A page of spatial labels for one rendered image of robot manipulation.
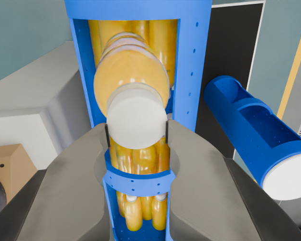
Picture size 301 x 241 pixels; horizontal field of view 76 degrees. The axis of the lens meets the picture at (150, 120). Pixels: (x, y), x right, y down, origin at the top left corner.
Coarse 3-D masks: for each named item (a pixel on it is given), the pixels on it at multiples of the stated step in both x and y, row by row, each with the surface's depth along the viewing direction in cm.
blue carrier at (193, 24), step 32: (64, 0) 34; (96, 0) 28; (128, 0) 27; (160, 0) 27; (192, 0) 29; (192, 32) 32; (192, 64) 36; (192, 96) 40; (192, 128) 46; (128, 192) 50; (160, 192) 50
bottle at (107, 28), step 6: (102, 24) 38; (108, 24) 37; (114, 24) 37; (120, 24) 38; (126, 24) 38; (102, 30) 38; (108, 30) 38; (114, 30) 38; (120, 30) 38; (126, 30) 39; (102, 36) 39; (108, 36) 38; (102, 42) 40; (102, 48) 41
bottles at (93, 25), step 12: (96, 24) 42; (132, 24) 42; (144, 24) 41; (96, 36) 44; (144, 36) 43; (96, 48) 45; (96, 60) 47; (120, 192) 74; (120, 204) 77; (144, 204) 74; (144, 216) 78
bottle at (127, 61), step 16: (128, 32) 25; (112, 48) 18; (128, 48) 16; (144, 48) 17; (112, 64) 15; (128, 64) 14; (144, 64) 14; (160, 64) 16; (96, 80) 16; (112, 80) 14; (128, 80) 14; (144, 80) 14; (160, 80) 15; (96, 96) 15; (112, 96) 13; (160, 96) 14
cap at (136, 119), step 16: (128, 96) 12; (144, 96) 12; (112, 112) 11; (128, 112) 12; (144, 112) 12; (160, 112) 12; (112, 128) 12; (128, 128) 12; (144, 128) 12; (160, 128) 12; (128, 144) 13; (144, 144) 13
